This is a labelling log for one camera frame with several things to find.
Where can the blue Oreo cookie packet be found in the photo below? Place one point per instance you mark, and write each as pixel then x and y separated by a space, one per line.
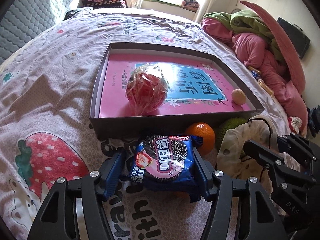
pixel 165 163

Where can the grey quilted headboard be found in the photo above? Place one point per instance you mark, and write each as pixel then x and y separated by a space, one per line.
pixel 25 19

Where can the black flat television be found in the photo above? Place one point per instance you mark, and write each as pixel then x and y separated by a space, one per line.
pixel 299 40

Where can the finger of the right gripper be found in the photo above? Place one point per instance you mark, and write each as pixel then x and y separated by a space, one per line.
pixel 305 152

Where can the pink Chinese children's book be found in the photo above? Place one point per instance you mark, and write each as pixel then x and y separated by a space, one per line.
pixel 195 86

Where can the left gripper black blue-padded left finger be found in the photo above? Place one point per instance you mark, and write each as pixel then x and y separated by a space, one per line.
pixel 57 219

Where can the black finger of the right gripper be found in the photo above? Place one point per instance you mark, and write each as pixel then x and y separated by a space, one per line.
pixel 293 191

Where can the pink long pillow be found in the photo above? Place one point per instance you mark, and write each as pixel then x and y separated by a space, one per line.
pixel 285 45

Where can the red white scrunchie cloth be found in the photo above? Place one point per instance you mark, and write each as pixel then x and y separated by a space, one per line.
pixel 295 124

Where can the pink strawberry print bedsheet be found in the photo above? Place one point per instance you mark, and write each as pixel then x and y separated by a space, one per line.
pixel 46 90

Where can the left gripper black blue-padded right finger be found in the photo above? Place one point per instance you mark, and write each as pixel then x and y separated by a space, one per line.
pixel 257 217

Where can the patterned bag on windowsill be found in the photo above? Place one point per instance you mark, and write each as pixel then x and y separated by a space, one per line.
pixel 191 5

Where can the beige walnut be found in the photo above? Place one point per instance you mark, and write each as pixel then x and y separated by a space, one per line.
pixel 238 97

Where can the pink crumpled duvet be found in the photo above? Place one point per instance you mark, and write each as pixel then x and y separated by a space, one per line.
pixel 251 50

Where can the yellow snack packet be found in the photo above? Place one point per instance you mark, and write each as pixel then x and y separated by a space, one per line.
pixel 265 87

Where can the green blanket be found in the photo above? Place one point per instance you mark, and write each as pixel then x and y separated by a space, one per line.
pixel 247 22

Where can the dark cardboard box tray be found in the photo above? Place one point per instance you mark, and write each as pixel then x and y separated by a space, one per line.
pixel 138 126

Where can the orange tangerine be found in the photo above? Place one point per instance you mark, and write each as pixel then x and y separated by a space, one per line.
pixel 207 134

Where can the plastic-wrapped red ball snack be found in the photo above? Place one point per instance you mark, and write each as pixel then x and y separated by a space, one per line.
pixel 146 89

